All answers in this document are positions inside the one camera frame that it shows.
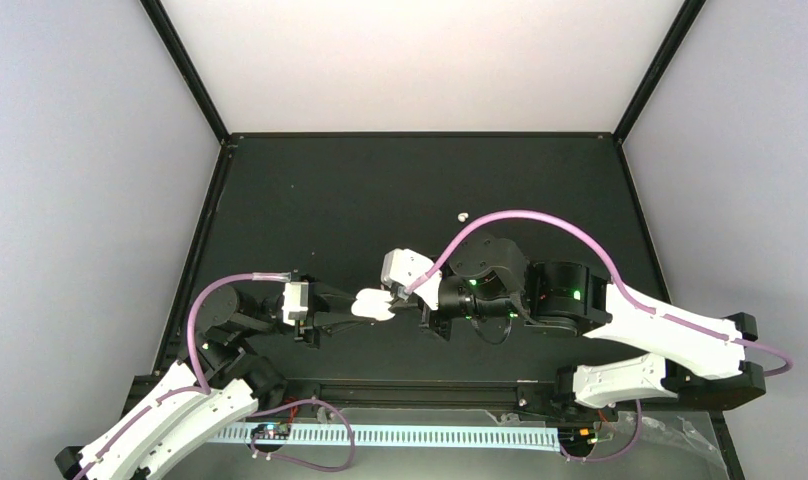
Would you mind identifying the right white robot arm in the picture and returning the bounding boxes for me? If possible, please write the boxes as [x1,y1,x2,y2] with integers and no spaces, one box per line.
[380,234,766,419]

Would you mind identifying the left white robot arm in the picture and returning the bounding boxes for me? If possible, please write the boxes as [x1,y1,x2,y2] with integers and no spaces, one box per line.
[55,272,391,479]

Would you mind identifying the small circuit board left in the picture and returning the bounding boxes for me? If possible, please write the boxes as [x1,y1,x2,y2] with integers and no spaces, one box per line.
[251,423,291,443]

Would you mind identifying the small circuit board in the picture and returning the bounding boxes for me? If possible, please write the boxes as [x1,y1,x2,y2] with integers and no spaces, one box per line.
[558,428,599,444]
[251,423,291,443]

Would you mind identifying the small circuit board right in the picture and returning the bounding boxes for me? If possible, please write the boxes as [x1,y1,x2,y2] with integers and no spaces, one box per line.
[558,428,599,444]

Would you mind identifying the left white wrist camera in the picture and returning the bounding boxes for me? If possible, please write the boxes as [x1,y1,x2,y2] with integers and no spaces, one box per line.
[281,282,310,326]

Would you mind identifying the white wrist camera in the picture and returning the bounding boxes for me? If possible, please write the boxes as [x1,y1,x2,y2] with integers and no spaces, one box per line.
[380,248,443,311]
[281,282,310,326]

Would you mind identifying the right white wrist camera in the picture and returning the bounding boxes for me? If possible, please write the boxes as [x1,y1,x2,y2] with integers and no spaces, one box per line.
[380,248,443,311]

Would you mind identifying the purple cable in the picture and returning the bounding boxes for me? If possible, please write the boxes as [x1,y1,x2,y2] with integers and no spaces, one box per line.
[403,209,795,378]
[72,271,293,480]
[558,397,645,465]
[248,397,358,473]

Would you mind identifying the black front rail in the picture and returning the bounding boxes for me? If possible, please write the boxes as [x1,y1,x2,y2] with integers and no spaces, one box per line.
[263,379,559,409]

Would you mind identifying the purple cable front left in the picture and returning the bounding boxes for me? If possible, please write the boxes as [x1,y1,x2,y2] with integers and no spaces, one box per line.
[248,397,358,473]

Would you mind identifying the white perforated cable tray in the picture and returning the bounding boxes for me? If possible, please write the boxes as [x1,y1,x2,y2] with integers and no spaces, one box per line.
[210,422,560,452]

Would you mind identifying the purple cable front right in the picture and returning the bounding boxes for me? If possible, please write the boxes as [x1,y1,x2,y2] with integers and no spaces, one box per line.
[558,397,645,465]

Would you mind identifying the left black frame post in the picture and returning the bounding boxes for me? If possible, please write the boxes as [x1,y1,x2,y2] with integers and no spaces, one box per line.
[140,0,230,144]

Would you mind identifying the black frame post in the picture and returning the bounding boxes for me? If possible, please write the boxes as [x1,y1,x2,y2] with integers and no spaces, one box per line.
[613,0,706,146]
[140,0,230,144]

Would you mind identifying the right black frame post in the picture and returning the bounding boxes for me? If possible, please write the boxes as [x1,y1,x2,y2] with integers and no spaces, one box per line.
[613,0,706,146]

